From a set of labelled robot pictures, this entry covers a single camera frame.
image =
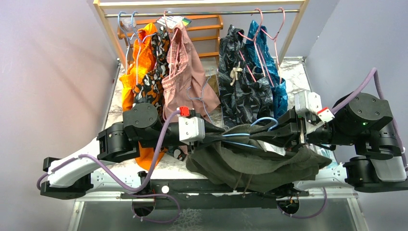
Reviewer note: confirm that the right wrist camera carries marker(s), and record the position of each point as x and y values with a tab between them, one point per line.
307	105

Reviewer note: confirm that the blue shark print shorts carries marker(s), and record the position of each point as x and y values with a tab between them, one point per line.
279	94

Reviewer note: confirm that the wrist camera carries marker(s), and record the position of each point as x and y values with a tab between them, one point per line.
191	125
307	105

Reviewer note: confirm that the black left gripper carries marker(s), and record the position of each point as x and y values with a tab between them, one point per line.
210	128

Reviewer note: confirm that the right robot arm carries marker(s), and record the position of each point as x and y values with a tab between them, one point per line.
365	123

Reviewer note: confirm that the pink hanger on pink shorts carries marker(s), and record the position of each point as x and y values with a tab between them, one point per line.
173	52

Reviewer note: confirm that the olive green shorts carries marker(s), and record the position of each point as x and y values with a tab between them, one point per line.
240	162

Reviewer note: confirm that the colourful marker box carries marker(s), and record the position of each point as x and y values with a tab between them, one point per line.
172	21

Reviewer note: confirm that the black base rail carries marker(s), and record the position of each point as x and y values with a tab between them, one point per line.
202	194

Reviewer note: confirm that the metal hanging rod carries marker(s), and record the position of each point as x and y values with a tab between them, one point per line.
197	13

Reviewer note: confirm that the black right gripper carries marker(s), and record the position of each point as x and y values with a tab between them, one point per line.
291	129

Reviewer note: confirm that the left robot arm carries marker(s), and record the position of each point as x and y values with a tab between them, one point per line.
88	169

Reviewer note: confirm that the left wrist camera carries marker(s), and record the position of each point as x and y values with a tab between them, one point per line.
191	125

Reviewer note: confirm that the orange black camo shorts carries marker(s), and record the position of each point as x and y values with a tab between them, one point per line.
153	86

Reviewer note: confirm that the wooden ladder shelf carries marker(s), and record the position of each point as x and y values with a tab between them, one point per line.
203	31

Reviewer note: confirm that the dusty pink shorts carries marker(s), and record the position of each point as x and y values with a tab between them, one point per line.
189	73

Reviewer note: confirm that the black shark print shorts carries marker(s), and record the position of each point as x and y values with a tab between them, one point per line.
245	93

